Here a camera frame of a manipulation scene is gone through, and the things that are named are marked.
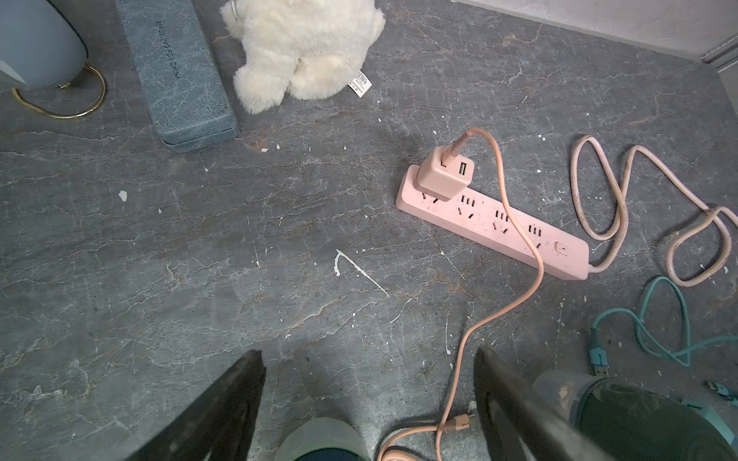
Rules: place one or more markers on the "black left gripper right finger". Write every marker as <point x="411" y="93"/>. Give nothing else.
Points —
<point x="517" y="423"/>

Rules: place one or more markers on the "grey-blue glasses case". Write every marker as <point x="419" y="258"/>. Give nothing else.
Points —
<point x="181" y="83"/>

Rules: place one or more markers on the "pink USB charger adapter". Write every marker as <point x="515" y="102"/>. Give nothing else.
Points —
<point x="444" y="179"/>

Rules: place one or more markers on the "white plush dog toy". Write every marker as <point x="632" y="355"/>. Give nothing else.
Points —
<point x="310" y="50"/>

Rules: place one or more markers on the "pink power strip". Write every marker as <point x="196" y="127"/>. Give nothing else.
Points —
<point x="494" y="224"/>

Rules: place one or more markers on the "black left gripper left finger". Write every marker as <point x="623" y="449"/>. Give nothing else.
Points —
<point x="220" y="423"/>

